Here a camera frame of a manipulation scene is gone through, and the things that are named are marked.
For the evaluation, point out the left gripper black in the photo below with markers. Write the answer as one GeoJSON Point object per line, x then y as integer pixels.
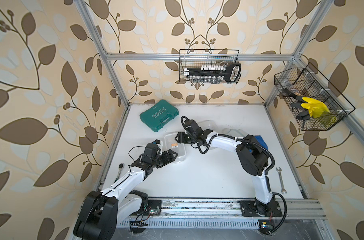
{"type": "Point", "coordinates": [169, 156]}

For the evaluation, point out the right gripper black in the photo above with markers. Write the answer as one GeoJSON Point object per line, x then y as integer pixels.
{"type": "Point", "coordinates": [181, 137]}

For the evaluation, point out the small clear lunch box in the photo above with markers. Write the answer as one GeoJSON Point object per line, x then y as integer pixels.
{"type": "Point", "coordinates": [169, 143]}

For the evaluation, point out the clear lunch box teal seal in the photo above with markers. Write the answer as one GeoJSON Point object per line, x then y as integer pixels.
{"type": "Point", "coordinates": [210, 127]}

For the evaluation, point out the lunch box lid teal seal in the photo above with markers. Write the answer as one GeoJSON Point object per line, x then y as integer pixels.
{"type": "Point", "coordinates": [237, 133]}

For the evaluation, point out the blue cleaning cloth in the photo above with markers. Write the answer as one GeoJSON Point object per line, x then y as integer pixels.
{"type": "Point", "coordinates": [261, 143]}

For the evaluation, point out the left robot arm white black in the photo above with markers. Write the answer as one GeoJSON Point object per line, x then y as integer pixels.
{"type": "Point", "coordinates": [102, 211]}

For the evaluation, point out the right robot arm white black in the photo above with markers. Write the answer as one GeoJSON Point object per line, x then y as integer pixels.
{"type": "Point", "coordinates": [255, 159]}

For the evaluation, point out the green plastic tool case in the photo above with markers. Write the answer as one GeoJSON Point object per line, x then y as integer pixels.
{"type": "Point", "coordinates": [159, 115]}

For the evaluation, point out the black socket set holder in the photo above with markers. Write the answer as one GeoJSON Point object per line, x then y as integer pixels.
{"type": "Point", "coordinates": [228, 73]}

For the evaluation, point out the silver combination wrench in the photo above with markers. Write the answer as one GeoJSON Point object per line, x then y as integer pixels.
{"type": "Point", "coordinates": [283, 190]}

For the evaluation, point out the black pliers in basket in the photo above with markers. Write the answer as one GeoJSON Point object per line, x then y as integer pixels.
{"type": "Point", "coordinates": [299, 106]}

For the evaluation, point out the yellow rubber glove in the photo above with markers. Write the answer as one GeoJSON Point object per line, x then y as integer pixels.
{"type": "Point", "coordinates": [314, 108]}

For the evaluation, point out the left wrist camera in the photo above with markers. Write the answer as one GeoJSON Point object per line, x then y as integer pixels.
{"type": "Point", "coordinates": [158, 142]}

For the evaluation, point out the green handled ratchet wrench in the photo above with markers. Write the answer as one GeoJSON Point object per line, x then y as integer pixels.
{"type": "Point", "coordinates": [120, 168]}

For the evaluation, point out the aluminium front rail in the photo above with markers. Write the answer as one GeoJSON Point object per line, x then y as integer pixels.
{"type": "Point", "coordinates": [194, 208]}

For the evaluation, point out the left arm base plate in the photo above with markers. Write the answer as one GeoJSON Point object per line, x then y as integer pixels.
{"type": "Point", "coordinates": [149, 207]}

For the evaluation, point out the back black wire basket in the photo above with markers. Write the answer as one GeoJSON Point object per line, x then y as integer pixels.
{"type": "Point", "coordinates": [194, 58]}

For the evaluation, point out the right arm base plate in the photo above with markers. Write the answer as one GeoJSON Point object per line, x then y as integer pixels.
{"type": "Point", "coordinates": [256, 208]}

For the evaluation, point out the side black wire basket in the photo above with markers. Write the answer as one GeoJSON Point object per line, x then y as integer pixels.
{"type": "Point", "coordinates": [310, 82]}

